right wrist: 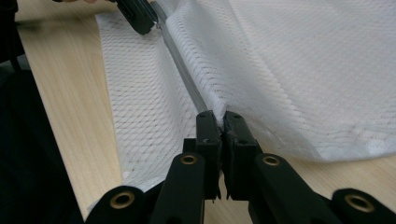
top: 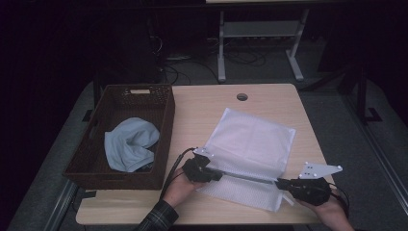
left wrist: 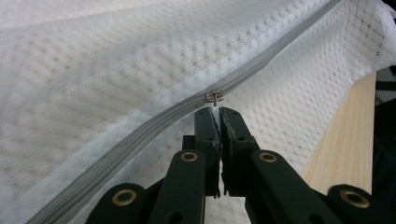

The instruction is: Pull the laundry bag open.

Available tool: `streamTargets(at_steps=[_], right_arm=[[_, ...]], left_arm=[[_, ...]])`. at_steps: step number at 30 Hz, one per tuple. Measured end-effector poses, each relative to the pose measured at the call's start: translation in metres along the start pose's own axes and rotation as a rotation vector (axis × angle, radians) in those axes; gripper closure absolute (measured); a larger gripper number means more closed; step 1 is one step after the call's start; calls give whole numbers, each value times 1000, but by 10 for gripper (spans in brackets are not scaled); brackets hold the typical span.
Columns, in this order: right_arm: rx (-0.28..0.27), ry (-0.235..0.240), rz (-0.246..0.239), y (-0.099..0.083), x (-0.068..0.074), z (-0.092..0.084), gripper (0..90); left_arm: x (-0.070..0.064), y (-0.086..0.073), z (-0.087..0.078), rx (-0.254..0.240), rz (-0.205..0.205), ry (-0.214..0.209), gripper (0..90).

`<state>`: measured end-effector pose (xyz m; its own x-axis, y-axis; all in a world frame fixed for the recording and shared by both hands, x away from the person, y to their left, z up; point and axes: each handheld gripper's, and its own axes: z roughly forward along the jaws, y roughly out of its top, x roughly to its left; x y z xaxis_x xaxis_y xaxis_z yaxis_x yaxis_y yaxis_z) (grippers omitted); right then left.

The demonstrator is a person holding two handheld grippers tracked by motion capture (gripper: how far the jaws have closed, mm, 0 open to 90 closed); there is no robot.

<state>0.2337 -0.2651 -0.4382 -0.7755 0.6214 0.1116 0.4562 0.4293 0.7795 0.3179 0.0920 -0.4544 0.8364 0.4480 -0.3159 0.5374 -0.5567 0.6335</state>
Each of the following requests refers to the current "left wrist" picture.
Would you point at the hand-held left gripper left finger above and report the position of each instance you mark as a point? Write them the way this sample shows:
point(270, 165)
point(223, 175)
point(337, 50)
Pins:
point(211, 146)

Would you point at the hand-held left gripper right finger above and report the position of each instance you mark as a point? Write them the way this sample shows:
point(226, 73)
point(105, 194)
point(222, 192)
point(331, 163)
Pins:
point(236, 140)

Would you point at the white mesh laundry bag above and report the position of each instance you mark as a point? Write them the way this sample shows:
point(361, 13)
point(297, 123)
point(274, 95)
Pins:
point(109, 77)

